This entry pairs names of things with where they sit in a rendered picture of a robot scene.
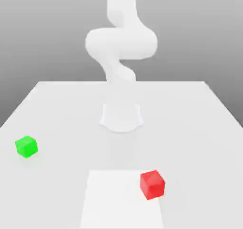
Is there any small red cube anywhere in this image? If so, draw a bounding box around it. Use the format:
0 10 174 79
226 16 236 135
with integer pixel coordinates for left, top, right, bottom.
140 169 166 201

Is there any small green cube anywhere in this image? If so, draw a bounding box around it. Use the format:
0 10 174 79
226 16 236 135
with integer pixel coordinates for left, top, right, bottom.
15 135 39 159

